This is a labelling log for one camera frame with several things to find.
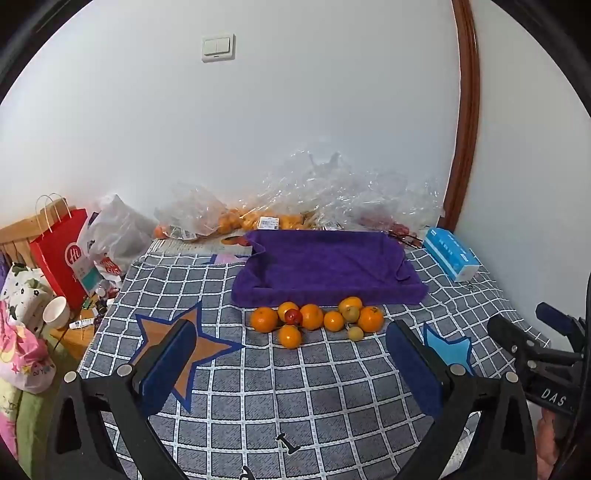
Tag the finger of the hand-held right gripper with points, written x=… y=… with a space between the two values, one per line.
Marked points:
x=505 y=330
x=554 y=316

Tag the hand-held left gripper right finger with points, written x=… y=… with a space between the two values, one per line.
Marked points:
x=415 y=369

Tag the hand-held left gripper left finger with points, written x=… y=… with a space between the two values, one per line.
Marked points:
x=171 y=364

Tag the orange mandarin with stem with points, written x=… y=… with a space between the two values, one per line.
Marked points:
x=371 y=319

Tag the small yellow-green fruit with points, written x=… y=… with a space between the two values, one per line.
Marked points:
x=355 y=333

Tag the yellow-orange mandarin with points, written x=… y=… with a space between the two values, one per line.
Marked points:
x=353 y=302

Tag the small orange mandarin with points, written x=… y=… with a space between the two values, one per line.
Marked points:
x=334 y=321

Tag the large orange mandarin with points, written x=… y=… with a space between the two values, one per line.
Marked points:
x=264 y=319
x=312 y=316

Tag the small red fruit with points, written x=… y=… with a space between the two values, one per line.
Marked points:
x=292 y=316

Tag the purple towel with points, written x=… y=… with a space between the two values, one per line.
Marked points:
x=323 y=267

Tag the clear bag of red fruits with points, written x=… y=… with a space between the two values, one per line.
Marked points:
x=383 y=221

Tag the clear bag of yellow fruits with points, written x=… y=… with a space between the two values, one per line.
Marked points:
x=323 y=221

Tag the person's right hand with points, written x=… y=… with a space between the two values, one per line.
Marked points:
x=551 y=438

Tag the blue tissue pack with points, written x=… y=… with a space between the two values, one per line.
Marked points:
x=450 y=254

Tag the grey checked bed sheet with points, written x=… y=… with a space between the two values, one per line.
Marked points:
x=323 y=392

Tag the wooden nightstand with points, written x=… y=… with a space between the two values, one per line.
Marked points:
x=76 y=342

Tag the white tube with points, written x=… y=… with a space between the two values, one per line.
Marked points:
x=82 y=324

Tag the red and white packet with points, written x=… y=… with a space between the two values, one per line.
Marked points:
x=108 y=266

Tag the mango printed box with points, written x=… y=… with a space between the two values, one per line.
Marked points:
x=184 y=247

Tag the grey plastic bag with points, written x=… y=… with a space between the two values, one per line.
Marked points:
x=120 y=230

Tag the pink printed cloth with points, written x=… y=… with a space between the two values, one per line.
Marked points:
x=23 y=355

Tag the red paper bag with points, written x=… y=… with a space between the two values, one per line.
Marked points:
x=60 y=258

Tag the clear bag of mandarins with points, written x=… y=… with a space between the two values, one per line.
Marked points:
x=194 y=212

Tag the green cloth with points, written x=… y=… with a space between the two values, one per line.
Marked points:
x=27 y=424

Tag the white plush toy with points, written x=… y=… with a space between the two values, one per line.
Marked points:
x=23 y=290

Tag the labelled clear bag of kumquats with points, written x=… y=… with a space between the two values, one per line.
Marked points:
x=272 y=221

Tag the large crumpled clear plastic bag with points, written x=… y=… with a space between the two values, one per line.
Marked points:
x=369 y=194

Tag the wooden headboard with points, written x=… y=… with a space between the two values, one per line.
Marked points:
x=18 y=229

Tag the brown wooden door frame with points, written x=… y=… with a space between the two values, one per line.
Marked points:
x=467 y=115

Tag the white light switch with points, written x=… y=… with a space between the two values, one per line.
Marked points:
x=218 y=47

